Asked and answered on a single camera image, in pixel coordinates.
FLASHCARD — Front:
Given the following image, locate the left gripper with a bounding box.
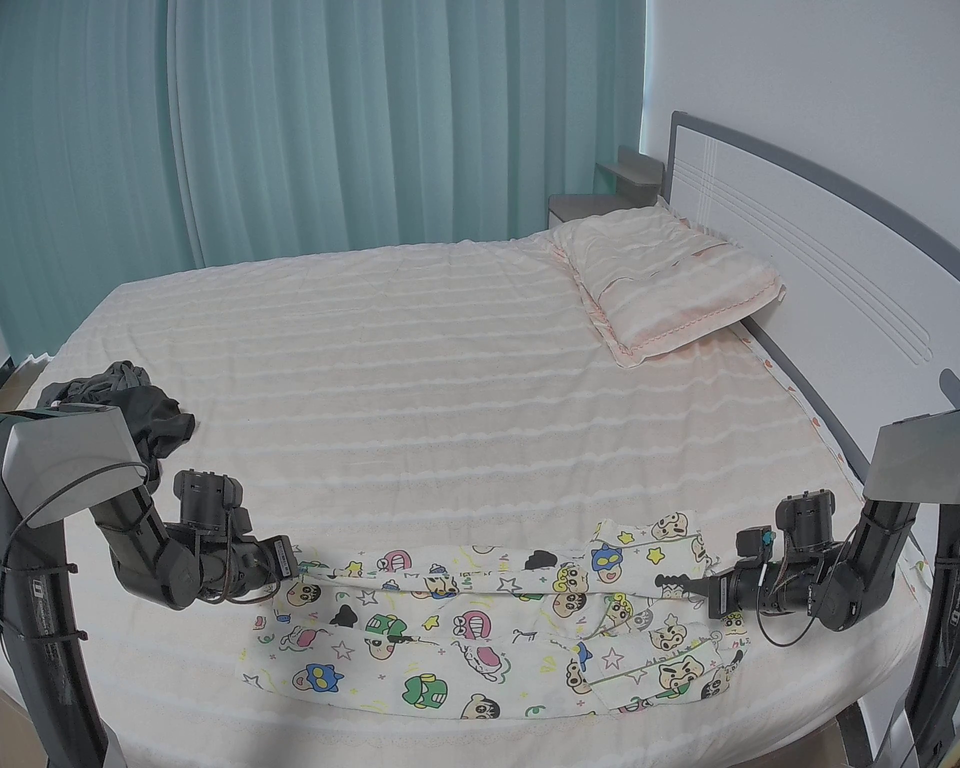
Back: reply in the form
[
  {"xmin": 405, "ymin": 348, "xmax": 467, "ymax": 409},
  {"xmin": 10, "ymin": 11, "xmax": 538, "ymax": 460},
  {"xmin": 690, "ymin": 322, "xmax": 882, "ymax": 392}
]
[{"xmin": 241, "ymin": 534, "xmax": 303, "ymax": 591}]

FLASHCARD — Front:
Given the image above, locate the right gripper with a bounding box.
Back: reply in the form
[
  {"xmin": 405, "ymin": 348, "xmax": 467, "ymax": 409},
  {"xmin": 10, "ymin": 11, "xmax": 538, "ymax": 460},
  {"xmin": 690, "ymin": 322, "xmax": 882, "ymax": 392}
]
[{"xmin": 706, "ymin": 565, "xmax": 763, "ymax": 623}]

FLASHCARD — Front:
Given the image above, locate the white printed pyjama top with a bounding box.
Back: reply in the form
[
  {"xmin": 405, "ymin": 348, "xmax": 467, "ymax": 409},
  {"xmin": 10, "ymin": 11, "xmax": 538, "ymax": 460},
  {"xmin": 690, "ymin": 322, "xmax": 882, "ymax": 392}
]
[{"xmin": 238, "ymin": 510, "xmax": 753, "ymax": 723}]

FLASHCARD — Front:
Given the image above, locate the pile of clothes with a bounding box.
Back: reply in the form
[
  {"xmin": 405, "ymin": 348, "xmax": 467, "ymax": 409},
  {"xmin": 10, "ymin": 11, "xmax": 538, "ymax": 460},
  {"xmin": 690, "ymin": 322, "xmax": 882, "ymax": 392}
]
[{"xmin": 36, "ymin": 360, "xmax": 198, "ymax": 489}]

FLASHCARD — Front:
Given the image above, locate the bed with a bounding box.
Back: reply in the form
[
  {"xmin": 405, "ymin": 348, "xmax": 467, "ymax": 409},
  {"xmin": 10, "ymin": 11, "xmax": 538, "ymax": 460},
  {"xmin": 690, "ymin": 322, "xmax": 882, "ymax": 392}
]
[{"xmin": 0, "ymin": 111, "xmax": 960, "ymax": 768}]

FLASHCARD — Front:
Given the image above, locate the cream pillow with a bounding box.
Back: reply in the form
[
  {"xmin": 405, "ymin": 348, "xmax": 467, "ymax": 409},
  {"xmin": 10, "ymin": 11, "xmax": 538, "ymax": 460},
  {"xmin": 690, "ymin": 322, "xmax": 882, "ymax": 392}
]
[{"xmin": 551, "ymin": 204, "xmax": 786, "ymax": 370}]

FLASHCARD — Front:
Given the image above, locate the grey white bedside table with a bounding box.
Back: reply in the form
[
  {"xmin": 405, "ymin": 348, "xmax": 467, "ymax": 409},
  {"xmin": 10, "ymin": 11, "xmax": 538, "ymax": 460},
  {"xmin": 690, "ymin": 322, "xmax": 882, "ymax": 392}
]
[{"xmin": 547, "ymin": 144, "xmax": 667, "ymax": 230}]

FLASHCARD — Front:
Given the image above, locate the blue-green curtain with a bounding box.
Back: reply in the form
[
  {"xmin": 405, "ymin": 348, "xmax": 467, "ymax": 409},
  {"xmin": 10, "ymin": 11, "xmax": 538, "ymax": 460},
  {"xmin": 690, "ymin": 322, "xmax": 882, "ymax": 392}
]
[
  {"xmin": 0, "ymin": 0, "xmax": 200, "ymax": 361},
  {"xmin": 166, "ymin": 0, "xmax": 650, "ymax": 267}
]

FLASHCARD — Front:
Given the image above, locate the black cable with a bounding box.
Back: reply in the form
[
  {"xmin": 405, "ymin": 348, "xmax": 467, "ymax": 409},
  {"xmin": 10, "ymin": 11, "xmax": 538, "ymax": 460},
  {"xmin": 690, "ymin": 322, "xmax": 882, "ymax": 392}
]
[{"xmin": 753, "ymin": 592, "xmax": 820, "ymax": 650}]

